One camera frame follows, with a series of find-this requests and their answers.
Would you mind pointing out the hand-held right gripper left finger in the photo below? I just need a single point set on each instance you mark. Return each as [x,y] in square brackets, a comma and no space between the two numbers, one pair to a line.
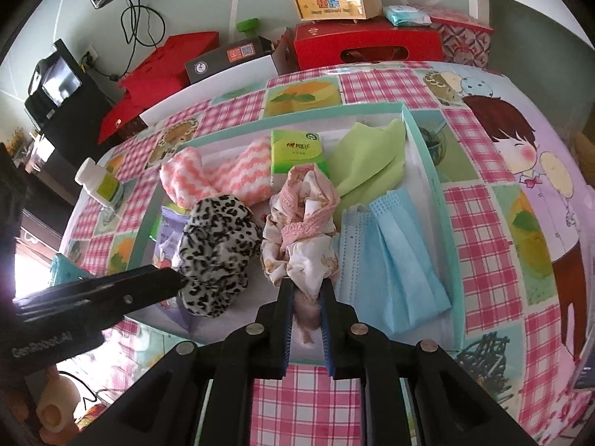
[286,325]

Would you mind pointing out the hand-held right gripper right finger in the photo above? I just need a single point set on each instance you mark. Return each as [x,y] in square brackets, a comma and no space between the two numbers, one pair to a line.
[327,325]

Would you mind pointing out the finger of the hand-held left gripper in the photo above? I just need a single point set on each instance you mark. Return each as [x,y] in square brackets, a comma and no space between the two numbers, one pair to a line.
[130,290]

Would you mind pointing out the purple packet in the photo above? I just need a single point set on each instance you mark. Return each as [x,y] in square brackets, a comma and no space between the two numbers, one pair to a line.
[167,237]

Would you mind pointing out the blue face mask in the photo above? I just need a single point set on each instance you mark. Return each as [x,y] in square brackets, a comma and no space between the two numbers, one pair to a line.
[355,251]
[404,265]

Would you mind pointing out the leopard print scrunchie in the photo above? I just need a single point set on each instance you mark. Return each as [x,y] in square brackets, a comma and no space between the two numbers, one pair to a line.
[218,255]

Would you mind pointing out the floral pink trimmed cloth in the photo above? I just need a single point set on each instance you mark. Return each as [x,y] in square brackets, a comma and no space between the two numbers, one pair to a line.
[302,223]

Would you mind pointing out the teal shallow cardboard tray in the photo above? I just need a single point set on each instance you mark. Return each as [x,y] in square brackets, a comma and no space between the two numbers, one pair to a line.
[441,223]

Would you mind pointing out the pink striped towel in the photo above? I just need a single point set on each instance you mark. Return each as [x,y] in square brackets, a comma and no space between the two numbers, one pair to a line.
[232,176]

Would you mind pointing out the light green cloth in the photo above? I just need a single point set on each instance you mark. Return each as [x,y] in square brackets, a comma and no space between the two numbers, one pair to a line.
[367,158]

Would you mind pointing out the green tissue packet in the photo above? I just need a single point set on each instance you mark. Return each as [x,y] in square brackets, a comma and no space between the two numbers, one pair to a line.
[297,151]

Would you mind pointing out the teal round tin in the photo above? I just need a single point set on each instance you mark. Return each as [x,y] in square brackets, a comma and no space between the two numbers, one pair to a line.
[69,269]

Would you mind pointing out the beige rounded toy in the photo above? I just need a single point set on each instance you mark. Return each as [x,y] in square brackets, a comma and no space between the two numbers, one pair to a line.
[58,404]

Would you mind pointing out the white capped plastic bottle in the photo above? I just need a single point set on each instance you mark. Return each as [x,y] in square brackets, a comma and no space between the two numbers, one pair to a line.
[100,183]

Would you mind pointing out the yellow artificial flowers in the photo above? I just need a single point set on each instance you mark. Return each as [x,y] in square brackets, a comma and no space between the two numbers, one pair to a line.
[17,141]

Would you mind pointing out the black monitor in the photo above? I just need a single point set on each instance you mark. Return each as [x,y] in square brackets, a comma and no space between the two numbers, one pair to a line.
[65,93]

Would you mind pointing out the white chair back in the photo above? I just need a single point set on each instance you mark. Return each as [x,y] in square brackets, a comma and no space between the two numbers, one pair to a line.
[209,90]

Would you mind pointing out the red folding gift box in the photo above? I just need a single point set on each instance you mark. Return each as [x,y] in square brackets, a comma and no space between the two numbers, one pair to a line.
[162,74]

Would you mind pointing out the black flat box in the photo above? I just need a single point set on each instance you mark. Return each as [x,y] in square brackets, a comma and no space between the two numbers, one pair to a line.
[223,60]

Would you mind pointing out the red box with cutout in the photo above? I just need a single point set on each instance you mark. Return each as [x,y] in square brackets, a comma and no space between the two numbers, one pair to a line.
[367,46]

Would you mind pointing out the green plastic stand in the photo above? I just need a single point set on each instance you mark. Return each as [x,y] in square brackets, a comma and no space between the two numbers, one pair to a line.
[248,29]

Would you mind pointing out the red patterned box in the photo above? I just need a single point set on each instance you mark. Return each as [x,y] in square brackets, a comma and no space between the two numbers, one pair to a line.
[465,37]

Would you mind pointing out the wet wipes pack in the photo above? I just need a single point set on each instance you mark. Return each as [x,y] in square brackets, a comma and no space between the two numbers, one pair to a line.
[406,15]

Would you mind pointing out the wall socket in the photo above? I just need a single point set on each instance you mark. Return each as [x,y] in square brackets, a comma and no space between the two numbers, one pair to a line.
[92,55]

